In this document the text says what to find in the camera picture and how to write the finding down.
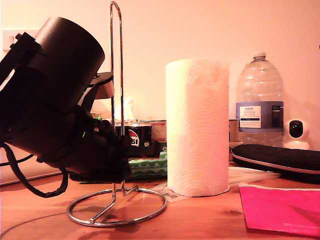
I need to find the white paper towel roll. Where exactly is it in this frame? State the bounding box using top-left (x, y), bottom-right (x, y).
top-left (165, 58), bottom-right (230, 198)

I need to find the metallic paper towel stand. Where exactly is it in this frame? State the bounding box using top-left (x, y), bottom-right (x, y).
top-left (66, 1), bottom-right (168, 228)

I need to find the green wave pattern pouch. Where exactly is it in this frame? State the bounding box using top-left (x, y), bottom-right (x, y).
top-left (128, 151), bottom-right (169, 180)

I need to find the black Pepsi can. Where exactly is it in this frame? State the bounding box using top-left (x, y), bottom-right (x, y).
top-left (124, 123), bottom-right (153, 151)

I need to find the black zip case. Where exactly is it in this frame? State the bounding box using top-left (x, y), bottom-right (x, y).
top-left (231, 143), bottom-right (320, 185)

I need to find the large clear water bottle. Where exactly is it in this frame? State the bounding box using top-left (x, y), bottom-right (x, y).
top-left (236, 51), bottom-right (285, 148)

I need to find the pink paper sheet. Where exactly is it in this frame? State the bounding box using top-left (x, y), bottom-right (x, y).
top-left (238, 184), bottom-right (320, 238)

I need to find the thick black cable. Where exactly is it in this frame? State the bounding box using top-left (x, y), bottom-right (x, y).
top-left (2, 143), bottom-right (70, 199)

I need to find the thin grey cable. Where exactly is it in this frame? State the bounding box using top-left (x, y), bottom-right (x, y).
top-left (0, 211), bottom-right (69, 235)

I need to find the white wall socket plate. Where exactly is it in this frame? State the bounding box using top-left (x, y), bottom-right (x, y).
top-left (1, 28), bottom-right (41, 55)

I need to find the small white round camera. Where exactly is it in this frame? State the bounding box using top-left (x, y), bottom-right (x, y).
top-left (283, 118), bottom-right (311, 151)

